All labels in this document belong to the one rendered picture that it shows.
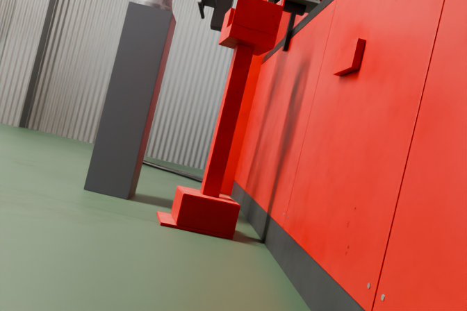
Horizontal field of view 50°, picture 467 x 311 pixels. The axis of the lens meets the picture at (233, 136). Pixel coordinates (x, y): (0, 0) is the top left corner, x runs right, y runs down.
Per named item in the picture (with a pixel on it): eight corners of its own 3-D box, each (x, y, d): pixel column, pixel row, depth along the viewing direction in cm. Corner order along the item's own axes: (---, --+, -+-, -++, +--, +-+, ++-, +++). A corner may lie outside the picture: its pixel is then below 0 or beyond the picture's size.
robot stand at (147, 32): (83, 189, 200) (128, 1, 201) (94, 185, 218) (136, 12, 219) (127, 200, 201) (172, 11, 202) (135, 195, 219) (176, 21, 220)
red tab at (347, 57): (332, 74, 131) (338, 48, 131) (339, 76, 131) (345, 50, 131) (351, 66, 116) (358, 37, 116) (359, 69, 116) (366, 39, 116)
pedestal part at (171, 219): (156, 214, 184) (164, 182, 184) (221, 227, 190) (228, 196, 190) (160, 225, 165) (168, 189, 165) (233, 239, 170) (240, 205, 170)
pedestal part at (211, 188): (199, 191, 180) (234, 45, 181) (215, 195, 182) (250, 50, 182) (202, 194, 174) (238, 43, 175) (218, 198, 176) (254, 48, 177)
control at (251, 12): (217, 44, 187) (228, -3, 187) (258, 55, 190) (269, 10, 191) (228, 36, 167) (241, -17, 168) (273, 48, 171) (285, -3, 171)
